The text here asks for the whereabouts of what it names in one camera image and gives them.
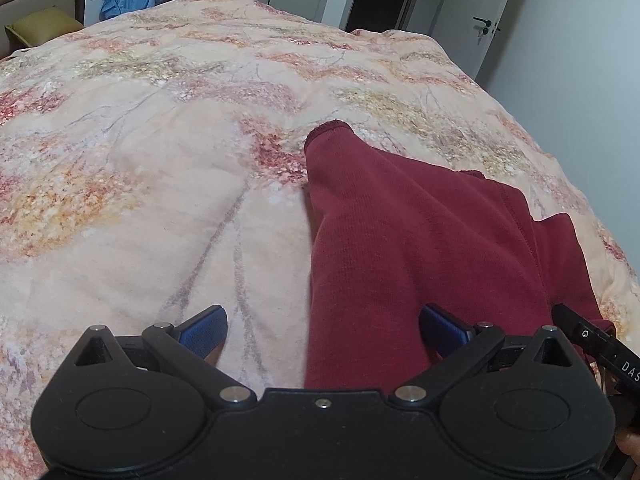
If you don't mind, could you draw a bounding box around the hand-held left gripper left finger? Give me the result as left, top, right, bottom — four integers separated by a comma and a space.
74, 304, 258, 408

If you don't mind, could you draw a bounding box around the maroon knit garment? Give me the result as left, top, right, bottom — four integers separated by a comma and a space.
303, 120, 617, 393

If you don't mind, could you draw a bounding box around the olive green pillow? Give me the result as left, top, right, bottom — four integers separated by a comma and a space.
5, 6, 84, 50

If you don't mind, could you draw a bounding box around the floral peach blanket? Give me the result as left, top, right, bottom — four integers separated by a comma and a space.
0, 0, 640, 401

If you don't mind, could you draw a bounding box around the white room door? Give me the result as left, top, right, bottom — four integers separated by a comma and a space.
397, 0, 527, 87

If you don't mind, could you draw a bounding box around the black door handle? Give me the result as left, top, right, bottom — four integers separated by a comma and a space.
472, 16, 502, 37

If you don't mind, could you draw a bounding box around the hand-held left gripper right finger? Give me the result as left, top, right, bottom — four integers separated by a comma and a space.
389, 303, 583, 408

